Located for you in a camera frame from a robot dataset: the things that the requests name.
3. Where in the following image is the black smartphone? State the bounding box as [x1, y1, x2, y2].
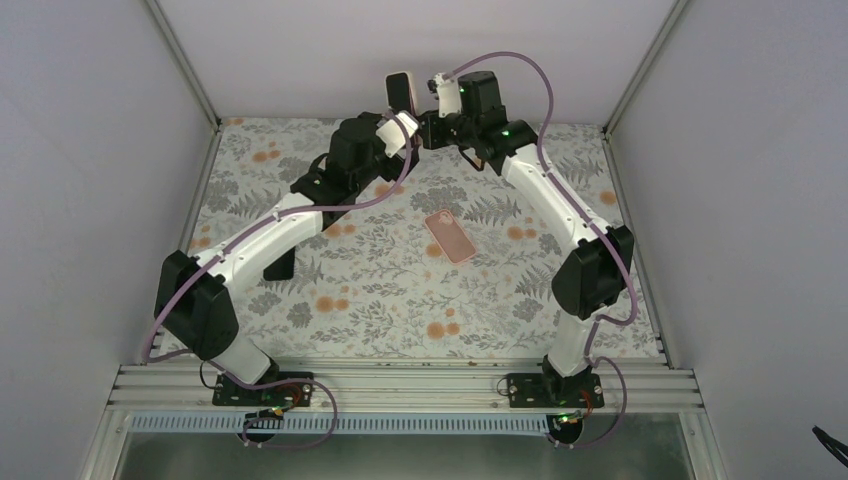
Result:
[262, 247, 296, 282]
[385, 71, 414, 114]

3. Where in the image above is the pink phone case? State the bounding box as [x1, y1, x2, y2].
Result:
[424, 209, 477, 265]

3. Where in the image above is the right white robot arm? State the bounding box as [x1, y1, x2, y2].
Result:
[419, 71, 635, 407]

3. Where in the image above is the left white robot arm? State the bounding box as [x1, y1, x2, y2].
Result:
[154, 111, 420, 405]

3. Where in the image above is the floral table mat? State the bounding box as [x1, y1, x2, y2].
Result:
[190, 118, 660, 359]

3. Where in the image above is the black object at edge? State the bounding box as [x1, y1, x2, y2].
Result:
[812, 425, 848, 467]

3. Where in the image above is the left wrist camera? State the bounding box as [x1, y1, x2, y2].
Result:
[376, 111, 420, 157]

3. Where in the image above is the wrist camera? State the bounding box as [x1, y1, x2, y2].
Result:
[376, 111, 420, 157]
[427, 72, 462, 118]

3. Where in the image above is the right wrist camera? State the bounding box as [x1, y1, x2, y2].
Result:
[427, 72, 462, 118]

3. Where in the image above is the right aluminium frame post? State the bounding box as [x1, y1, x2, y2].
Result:
[603, 0, 690, 140]

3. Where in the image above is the aluminium frame post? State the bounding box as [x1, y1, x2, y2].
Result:
[142, 0, 221, 130]
[603, 0, 690, 140]

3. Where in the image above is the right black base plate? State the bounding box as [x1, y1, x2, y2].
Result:
[504, 373, 605, 409]

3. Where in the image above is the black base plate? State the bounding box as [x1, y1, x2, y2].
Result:
[504, 373, 605, 409]
[212, 371, 314, 409]

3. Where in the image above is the left aluminium frame post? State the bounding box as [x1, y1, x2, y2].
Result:
[142, 0, 221, 130]

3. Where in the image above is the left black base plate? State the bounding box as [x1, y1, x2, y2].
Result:
[212, 371, 314, 409]

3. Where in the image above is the aluminium front rail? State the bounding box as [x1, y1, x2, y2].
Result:
[107, 359, 704, 414]

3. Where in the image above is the perforated cable duct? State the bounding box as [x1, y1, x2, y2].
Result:
[128, 411, 549, 436]

